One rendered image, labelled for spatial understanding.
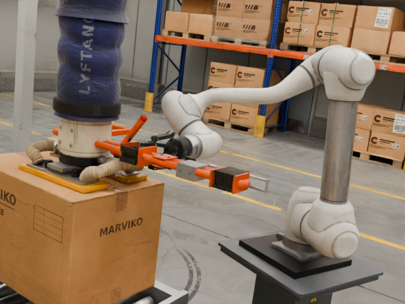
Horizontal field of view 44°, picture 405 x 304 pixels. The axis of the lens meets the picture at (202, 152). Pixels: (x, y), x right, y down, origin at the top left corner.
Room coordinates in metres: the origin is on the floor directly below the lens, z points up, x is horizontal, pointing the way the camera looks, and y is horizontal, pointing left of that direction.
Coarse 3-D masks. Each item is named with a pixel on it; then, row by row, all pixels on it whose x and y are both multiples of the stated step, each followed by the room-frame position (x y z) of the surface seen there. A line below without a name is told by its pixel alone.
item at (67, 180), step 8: (48, 160) 1.64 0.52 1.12; (24, 168) 1.65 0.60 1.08; (32, 168) 1.63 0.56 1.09; (40, 168) 1.62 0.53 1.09; (48, 168) 1.63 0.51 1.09; (40, 176) 1.60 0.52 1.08; (48, 176) 1.57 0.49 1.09; (56, 176) 1.57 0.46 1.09; (64, 176) 1.56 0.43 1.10; (72, 176) 1.56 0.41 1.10; (64, 184) 1.53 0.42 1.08; (72, 184) 1.51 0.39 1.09; (80, 184) 1.51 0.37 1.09; (88, 184) 1.52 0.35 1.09; (96, 184) 1.53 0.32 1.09; (104, 184) 1.55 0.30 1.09
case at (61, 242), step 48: (0, 192) 1.62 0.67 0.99; (48, 192) 1.46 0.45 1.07; (96, 192) 1.51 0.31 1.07; (144, 192) 1.63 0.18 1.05; (0, 240) 1.62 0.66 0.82; (48, 240) 1.46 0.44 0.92; (96, 240) 1.47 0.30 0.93; (144, 240) 1.65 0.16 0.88; (48, 288) 1.45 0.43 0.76; (96, 288) 1.48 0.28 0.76; (144, 288) 1.67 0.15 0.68
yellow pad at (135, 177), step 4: (124, 172) 1.70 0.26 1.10; (136, 172) 1.71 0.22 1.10; (108, 176) 1.68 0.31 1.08; (112, 176) 1.67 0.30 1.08; (120, 176) 1.66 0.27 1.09; (124, 176) 1.66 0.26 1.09; (128, 176) 1.67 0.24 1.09; (132, 176) 1.67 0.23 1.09; (136, 176) 1.68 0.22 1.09; (140, 176) 1.69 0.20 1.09; (144, 176) 1.70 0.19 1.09; (120, 180) 1.65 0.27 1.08; (124, 180) 1.64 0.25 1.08; (128, 180) 1.64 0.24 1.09; (132, 180) 1.65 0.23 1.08; (136, 180) 1.67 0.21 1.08; (140, 180) 1.69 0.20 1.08
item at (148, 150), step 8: (128, 144) 1.56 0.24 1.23; (136, 144) 1.59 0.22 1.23; (120, 152) 1.54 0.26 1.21; (128, 152) 1.51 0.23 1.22; (136, 152) 1.49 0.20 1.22; (144, 152) 1.51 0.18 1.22; (152, 152) 1.54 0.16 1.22; (120, 160) 1.53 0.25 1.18; (128, 160) 1.51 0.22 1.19; (136, 160) 1.49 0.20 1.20
